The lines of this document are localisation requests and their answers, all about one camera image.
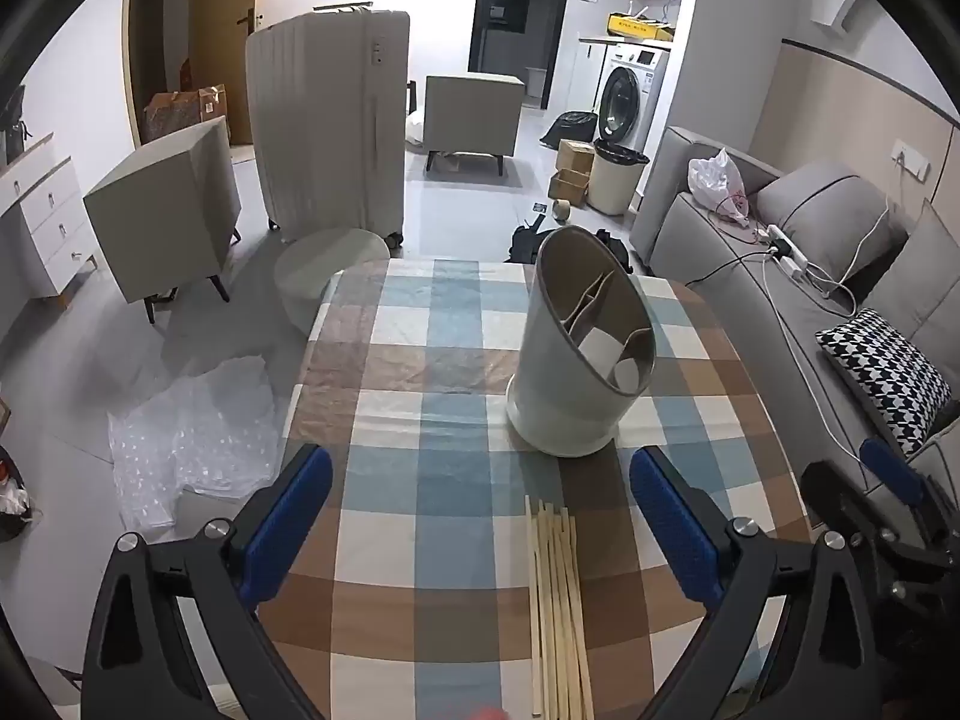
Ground cardboard box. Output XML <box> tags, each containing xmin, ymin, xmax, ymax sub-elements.
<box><xmin>555</xmin><ymin>138</ymin><xmax>596</xmax><ymax>176</ymax></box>

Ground white plastic bag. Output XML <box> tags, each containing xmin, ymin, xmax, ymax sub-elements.
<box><xmin>686</xmin><ymin>148</ymin><xmax>748</xmax><ymax>227</ymax></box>

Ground grey sofa cushion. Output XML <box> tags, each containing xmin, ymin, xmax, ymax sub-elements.
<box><xmin>755</xmin><ymin>160</ymin><xmax>908</xmax><ymax>283</ymax></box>

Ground beige armchair far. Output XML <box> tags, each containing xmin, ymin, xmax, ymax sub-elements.
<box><xmin>423</xmin><ymin>71</ymin><xmax>526</xmax><ymax>176</ymax></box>

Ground white power strip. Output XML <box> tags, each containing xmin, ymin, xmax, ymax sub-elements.
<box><xmin>766</xmin><ymin>224</ymin><xmax>811</xmax><ymax>275</ymax></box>

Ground black backpack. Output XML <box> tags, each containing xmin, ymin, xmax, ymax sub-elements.
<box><xmin>506</xmin><ymin>213</ymin><xmax>633</xmax><ymax>273</ymax></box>

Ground round white ottoman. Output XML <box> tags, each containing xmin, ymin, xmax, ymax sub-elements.
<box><xmin>274</xmin><ymin>227</ymin><xmax>391</xmax><ymax>337</ymax></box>

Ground grey sofa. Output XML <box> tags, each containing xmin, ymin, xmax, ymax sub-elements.
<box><xmin>631</xmin><ymin>127</ymin><xmax>958</xmax><ymax>543</ymax></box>

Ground checkered tablecloth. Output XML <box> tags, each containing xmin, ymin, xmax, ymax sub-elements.
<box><xmin>259</xmin><ymin>260</ymin><xmax>811</xmax><ymax>718</ymax></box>

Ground black garbage bag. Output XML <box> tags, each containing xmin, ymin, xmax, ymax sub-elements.
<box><xmin>540</xmin><ymin>110</ymin><xmax>597</xmax><ymax>149</ymax></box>

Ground white washing machine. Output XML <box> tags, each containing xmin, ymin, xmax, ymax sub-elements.
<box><xmin>596</xmin><ymin>43</ymin><xmax>670</xmax><ymax>153</ymax></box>

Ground white drawer cabinet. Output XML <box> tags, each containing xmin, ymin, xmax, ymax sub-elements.
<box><xmin>2</xmin><ymin>133</ymin><xmax>98</xmax><ymax>299</ymax></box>

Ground beige armchair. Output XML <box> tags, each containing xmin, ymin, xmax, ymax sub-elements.
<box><xmin>423</xmin><ymin>71</ymin><xmax>526</xmax><ymax>176</ymax></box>
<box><xmin>83</xmin><ymin>117</ymin><xmax>241</xmax><ymax>317</ymax></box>

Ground white ribbed suitcase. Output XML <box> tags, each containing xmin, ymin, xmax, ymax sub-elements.
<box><xmin>245</xmin><ymin>8</ymin><xmax>410</xmax><ymax>250</ymax></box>

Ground bubble wrap sheet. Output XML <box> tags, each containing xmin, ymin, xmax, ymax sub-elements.
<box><xmin>107</xmin><ymin>356</ymin><xmax>280</xmax><ymax>532</ymax></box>

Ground white charging cable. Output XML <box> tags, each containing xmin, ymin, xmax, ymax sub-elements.
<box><xmin>763</xmin><ymin>196</ymin><xmax>895</xmax><ymax>317</ymax></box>

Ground beige armchair near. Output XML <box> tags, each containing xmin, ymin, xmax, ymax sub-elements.
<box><xmin>83</xmin><ymin>117</ymin><xmax>241</xmax><ymax>317</ymax></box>

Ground wooden chopstick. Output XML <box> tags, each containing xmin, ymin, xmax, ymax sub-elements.
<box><xmin>562</xmin><ymin>507</ymin><xmax>596</xmax><ymax>720</ymax></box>
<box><xmin>535</xmin><ymin>502</ymin><xmax>560</xmax><ymax>718</ymax></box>
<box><xmin>524</xmin><ymin>496</ymin><xmax>544</xmax><ymax>718</ymax></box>
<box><xmin>548</xmin><ymin>509</ymin><xmax>579</xmax><ymax>718</ymax></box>

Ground white utensil holder bucket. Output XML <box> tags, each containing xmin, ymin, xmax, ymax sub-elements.
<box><xmin>506</xmin><ymin>227</ymin><xmax>658</xmax><ymax>458</ymax></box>

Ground cream trash bin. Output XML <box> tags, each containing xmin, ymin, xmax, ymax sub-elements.
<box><xmin>587</xmin><ymin>138</ymin><xmax>649</xmax><ymax>216</ymax></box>

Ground houndstooth pillow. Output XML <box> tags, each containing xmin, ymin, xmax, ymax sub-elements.
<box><xmin>815</xmin><ymin>309</ymin><xmax>958</xmax><ymax>458</ymax></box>

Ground wooden door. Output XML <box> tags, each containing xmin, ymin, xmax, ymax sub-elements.
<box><xmin>189</xmin><ymin>0</ymin><xmax>257</xmax><ymax>146</ymax></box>

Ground yellow crate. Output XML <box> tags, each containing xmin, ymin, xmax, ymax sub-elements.
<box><xmin>607</xmin><ymin>13</ymin><xmax>675</xmax><ymax>43</ymax></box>

